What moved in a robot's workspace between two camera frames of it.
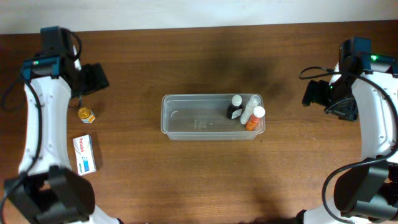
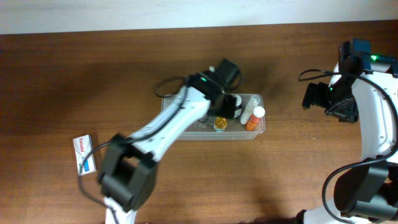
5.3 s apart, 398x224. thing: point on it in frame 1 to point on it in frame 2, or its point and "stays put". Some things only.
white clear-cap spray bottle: (254, 101) stays put
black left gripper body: (94, 78) to (231, 106)
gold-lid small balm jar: (86, 115) to (220, 123)
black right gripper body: (313, 93) stays put
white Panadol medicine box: (84, 154) stays put
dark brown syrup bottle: (234, 109) stays put
